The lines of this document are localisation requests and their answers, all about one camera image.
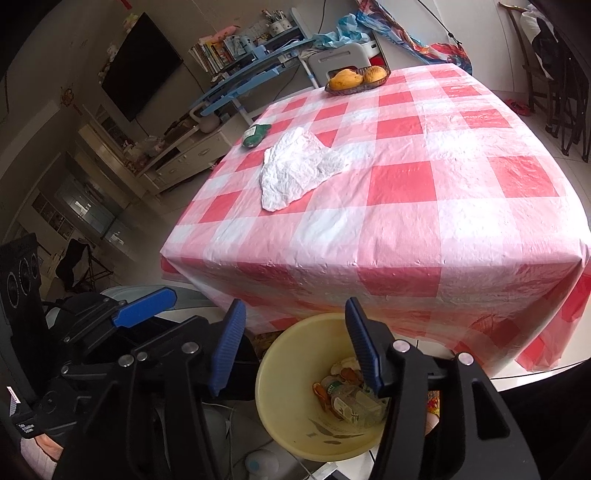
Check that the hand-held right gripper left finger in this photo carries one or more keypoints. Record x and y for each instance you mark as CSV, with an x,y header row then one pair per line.
x,y
226,350

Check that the black clothes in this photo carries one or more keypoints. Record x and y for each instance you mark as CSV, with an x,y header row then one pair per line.
x,y
554,41

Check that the black flat television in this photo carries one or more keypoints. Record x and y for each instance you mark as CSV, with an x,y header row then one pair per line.
x,y
138,69

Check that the yellow mango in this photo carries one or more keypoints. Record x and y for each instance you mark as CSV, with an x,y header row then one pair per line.
x,y
375,74
345,79

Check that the white round device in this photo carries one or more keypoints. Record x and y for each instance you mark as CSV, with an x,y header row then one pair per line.
x,y
262,464

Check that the red white checkered tablecloth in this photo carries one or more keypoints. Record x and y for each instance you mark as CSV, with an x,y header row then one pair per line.
x,y
415,207

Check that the yellow plastic bin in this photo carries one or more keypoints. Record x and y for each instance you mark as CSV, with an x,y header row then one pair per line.
x,y
286,392

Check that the row of books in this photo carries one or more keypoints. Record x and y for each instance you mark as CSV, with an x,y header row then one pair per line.
x,y
217,53

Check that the colourful printed bag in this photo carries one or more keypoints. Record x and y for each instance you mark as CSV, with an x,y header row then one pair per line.
x,y
415,41

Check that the black folding chair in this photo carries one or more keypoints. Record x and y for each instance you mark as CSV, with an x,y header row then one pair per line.
x,y
76,267

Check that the white plastic stool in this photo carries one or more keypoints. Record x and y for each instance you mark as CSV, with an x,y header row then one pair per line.
x,y
332,57

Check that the pale pink kettlebell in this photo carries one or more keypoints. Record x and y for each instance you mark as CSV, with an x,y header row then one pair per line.
x,y
208,122

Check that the blue plastic bag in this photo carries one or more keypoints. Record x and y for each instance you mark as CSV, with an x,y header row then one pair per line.
x,y
344,32

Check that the green knit cloth white label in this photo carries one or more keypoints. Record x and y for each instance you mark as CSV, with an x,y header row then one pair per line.
x,y
261,131

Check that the white plastic bag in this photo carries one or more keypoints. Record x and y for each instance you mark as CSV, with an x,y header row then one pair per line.
x,y
295,170

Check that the red slippers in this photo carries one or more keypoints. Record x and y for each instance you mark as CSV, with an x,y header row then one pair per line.
x,y
519,107

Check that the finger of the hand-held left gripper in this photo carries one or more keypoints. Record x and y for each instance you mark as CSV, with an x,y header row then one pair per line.
x,y
143,309

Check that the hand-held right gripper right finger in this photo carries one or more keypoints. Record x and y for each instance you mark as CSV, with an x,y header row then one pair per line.
x,y
362,350

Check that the dark wooden chair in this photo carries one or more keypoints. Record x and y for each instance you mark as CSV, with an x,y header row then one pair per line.
x,y
565,106

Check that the clear plastic bottle green label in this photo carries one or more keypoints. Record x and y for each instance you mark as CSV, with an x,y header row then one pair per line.
x,y
351,401

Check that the black box with round dials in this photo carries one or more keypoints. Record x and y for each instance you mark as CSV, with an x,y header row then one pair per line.
x,y
21,277

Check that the cream tv cabinet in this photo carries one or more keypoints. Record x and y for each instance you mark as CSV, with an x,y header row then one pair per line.
x,y
184,157

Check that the blue white study desk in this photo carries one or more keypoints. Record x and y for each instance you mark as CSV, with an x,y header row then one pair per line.
x,y
240,78

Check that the orange peel piece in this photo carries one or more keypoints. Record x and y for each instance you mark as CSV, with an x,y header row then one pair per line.
x,y
318,392
344,369

